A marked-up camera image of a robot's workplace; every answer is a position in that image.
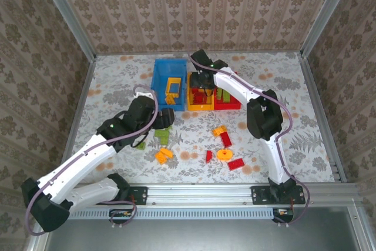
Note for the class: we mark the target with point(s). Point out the orange lego brick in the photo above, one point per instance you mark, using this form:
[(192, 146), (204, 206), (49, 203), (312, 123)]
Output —
[(169, 100), (160, 158), (166, 152), (219, 130)]

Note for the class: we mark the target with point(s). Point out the red lego window frame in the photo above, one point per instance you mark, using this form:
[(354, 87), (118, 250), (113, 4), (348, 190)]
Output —
[(198, 97)]

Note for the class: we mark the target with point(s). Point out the long green lego brick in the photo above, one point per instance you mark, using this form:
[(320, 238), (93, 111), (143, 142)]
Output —
[(220, 93)]

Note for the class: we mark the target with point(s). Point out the yellow plastic bin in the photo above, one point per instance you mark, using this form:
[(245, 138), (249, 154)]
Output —
[(202, 107)]

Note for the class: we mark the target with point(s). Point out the orange lego window frame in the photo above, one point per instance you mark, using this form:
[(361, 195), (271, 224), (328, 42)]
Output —
[(173, 79)]

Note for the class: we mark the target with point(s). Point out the small green lego brick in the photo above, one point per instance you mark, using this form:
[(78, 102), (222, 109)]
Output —
[(141, 145)]

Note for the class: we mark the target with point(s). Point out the red plastic bin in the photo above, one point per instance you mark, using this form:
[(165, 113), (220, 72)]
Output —
[(226, 106)]

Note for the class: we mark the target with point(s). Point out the blue plastic bin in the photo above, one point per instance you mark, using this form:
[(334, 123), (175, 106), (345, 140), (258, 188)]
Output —
[(158, 80)]

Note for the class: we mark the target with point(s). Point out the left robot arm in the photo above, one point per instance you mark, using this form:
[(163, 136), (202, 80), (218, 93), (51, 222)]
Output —
[(73, 163)]

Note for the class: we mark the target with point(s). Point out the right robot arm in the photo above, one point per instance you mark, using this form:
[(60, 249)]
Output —
[(264, 115)]

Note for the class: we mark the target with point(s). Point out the flat green lego brick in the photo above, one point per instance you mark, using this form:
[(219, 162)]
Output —
[(161, 133)]

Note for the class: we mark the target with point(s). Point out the square green lego brick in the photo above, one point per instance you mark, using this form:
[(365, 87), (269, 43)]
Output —
[(165, 141)]

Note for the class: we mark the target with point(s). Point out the floral patterned table cover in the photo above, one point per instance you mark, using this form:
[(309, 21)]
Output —
[(194, 142)]

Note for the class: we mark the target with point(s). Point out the red slope lego brick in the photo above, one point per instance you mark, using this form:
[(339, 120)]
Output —
[(208, 156)]

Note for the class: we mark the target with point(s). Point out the long red lego brick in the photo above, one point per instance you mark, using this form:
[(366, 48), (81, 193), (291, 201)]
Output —
[(226, 139)]

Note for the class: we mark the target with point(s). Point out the round orange lego piece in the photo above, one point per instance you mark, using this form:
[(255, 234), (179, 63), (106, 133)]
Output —
[(226, 156)]

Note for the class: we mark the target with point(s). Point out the flat red lego brick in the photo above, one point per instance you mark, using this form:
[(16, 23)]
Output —
[(235, 164)]

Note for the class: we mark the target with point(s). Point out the grey metal panel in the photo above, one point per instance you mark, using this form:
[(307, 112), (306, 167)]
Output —
[(191, 236)]

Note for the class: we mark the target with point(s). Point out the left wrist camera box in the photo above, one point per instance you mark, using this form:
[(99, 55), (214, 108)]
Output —
[(144, 94)]

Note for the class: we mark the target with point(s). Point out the aluminium table side rail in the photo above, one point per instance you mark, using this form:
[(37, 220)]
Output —
[(80, 107), (317, 101)]

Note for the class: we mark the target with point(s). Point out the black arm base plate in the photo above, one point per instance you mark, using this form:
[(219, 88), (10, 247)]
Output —
[(139, 195), (260, 195)]

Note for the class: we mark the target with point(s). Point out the aluminium front rail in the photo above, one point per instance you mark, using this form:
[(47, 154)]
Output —
[(199, 193)]

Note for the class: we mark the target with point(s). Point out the aluminium frame post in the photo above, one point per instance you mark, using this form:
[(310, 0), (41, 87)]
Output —
[(326, 13), (67, 13)]

